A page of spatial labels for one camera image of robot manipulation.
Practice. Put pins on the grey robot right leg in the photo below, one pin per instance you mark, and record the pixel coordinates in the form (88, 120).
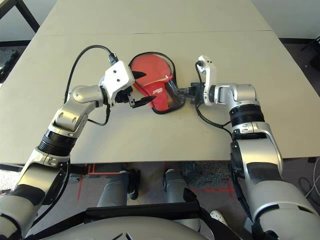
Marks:
(175, 187)

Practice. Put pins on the white perforated shoe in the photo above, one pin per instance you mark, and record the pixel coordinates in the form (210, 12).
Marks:
(218, 217)

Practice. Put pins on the red black paddle case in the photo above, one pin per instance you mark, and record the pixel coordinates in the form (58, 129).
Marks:
(160, 100)

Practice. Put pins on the black metal table frame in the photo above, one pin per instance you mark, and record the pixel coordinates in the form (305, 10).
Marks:
(27, 17)

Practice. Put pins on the grey robot left leg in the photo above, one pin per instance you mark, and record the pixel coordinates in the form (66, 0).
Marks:
(112, 190)

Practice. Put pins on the black waist support bar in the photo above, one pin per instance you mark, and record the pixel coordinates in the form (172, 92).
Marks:
(140, 210)

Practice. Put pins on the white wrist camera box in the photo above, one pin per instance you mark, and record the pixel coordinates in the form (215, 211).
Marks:
(210, 75)
(117, 75)

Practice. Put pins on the black table crossbar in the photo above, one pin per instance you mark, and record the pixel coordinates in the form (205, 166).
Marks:
(72, 172)

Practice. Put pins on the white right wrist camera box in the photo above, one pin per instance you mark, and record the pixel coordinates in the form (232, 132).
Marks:
(210, 75)

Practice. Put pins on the silver robot torso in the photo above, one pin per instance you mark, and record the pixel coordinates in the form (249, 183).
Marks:
(125, 230)

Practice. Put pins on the dark grey shaggy mat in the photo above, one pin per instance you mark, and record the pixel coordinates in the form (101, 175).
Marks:
(207, 175)

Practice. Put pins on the white speckled foam mat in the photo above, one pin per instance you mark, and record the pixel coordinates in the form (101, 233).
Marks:
(6, 182)

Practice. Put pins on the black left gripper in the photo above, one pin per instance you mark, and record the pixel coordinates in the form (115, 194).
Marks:
(122, 96)

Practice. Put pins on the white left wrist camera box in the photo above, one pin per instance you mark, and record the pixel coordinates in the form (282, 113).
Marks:
(117, 75)

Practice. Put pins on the black foam floor tile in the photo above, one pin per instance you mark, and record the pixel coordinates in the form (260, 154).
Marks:
(7, 62)

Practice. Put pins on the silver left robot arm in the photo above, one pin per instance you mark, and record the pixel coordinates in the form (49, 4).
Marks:
(75, 112)

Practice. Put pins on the grey robot leg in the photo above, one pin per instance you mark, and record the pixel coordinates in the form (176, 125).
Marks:
(112, 190)
(175, 187)

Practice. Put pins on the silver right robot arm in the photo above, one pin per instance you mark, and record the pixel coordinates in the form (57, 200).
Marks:
(257, 162)

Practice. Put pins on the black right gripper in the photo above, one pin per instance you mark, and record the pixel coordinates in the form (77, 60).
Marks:
(196, 92)

